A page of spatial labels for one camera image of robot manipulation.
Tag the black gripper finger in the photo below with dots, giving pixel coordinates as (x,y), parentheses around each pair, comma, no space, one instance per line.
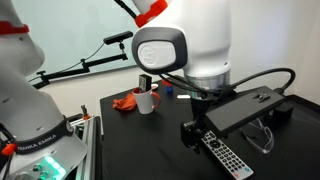
(189,135)

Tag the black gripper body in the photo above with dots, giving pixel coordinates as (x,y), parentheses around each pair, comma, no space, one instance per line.
(201,111)

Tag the grey remote control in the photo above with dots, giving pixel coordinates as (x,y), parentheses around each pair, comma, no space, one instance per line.
(226,156)

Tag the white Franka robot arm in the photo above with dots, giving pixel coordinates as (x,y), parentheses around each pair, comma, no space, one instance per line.
(200,40)

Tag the white marker orange cap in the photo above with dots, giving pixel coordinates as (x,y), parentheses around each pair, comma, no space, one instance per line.
(183,96)

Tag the small blue block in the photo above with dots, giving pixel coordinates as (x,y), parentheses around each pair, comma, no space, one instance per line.
(169,91)

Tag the small red block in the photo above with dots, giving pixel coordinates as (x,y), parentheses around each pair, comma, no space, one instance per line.
(167,83)

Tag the white mug red inside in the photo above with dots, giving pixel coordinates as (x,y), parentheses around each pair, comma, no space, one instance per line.
(144,105)

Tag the black rectangular block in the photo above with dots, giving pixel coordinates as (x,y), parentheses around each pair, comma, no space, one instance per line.
(145,82)

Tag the clear safety glasses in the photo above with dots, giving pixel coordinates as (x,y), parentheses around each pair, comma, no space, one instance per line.
(263,146)

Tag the orange cloth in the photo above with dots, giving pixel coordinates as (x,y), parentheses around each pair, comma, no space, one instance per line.
(124,102)

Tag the small black box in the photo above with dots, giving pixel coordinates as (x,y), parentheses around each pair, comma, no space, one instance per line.
(285,111)

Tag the orange black clamp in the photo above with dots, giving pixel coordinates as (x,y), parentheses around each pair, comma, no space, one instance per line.
(85,111)

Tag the aluminium profile frame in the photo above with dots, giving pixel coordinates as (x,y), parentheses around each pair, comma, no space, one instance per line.
(88,150)

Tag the black stereo camera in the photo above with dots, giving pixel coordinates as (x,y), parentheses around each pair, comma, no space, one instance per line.
(118,37)

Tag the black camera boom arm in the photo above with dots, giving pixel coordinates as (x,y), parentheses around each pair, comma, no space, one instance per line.
(100,61)

